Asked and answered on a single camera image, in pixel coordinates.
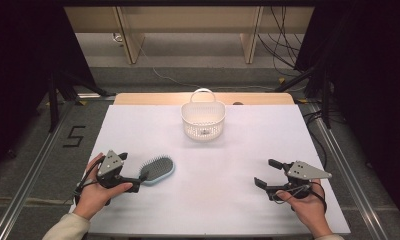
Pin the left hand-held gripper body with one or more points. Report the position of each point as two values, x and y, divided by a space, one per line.
110 162

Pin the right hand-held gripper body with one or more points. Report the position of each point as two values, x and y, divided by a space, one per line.
304 171

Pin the blue hairbrush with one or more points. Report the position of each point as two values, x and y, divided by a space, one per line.
157 168

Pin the white plastic basket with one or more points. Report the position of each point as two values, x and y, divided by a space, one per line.
194 132

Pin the person's right hand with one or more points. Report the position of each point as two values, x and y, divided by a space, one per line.
308 210

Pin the person's left hand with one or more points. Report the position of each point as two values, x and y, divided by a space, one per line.
91 196

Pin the white board sheet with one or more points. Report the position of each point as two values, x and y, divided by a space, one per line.
221 186

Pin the light wooden table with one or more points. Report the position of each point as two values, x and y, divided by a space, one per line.
254 98

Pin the black metal stand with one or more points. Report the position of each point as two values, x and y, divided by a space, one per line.
54 106
326 106

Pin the black curtain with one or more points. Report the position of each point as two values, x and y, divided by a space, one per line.
21 66
371 83

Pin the beige wooden desk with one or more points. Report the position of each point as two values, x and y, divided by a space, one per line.
188 19

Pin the metal floor rail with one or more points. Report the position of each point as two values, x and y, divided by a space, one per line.
354 186
24 193

